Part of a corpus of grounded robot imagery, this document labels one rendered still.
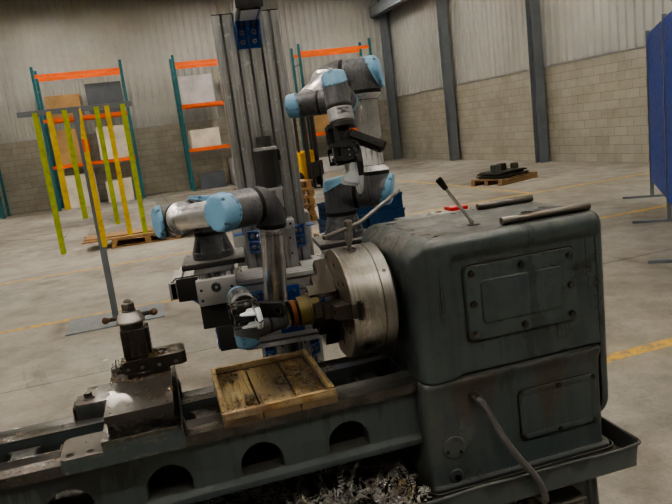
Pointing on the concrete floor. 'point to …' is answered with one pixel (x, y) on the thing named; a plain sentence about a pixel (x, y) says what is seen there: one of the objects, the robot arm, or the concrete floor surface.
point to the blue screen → (659, 115)
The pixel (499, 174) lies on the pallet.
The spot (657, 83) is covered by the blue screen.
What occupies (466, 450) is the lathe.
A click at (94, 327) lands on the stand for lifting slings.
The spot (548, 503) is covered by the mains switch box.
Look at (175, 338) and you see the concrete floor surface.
